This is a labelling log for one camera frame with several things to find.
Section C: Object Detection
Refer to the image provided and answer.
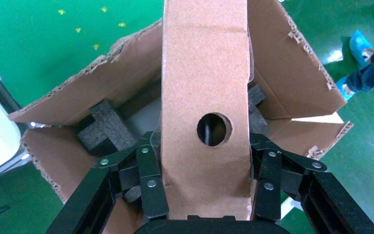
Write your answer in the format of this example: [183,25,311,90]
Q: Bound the large open cardboard carton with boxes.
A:
[8,0,355,234]

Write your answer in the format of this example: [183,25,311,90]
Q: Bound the black foam block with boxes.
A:
[247,83,269,135]
[76,99,138,157]

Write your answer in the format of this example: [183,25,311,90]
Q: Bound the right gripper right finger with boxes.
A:
[250,133,374,234]

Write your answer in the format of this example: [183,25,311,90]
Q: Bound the small cardboard box with hole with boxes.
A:
[160,0,254,222]

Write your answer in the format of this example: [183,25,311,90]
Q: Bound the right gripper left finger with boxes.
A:
[45,131,170,234]

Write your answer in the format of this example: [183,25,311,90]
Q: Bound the blue shoe cover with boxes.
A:
[348,29,374,68]
[335,76,356,101]

